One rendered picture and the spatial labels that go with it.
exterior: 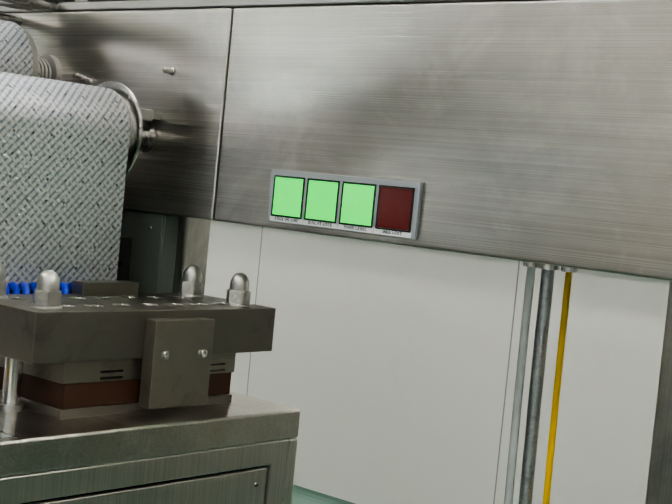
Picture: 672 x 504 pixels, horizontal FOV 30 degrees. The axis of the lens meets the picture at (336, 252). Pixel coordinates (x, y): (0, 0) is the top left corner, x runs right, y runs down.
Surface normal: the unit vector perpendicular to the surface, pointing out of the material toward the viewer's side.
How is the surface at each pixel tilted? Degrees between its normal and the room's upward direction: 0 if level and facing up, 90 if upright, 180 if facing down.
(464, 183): 90
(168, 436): 90
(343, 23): 90
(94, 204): 90
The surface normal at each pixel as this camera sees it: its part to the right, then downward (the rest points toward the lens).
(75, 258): 0.76, 0.11
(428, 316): -0.65, -0.02
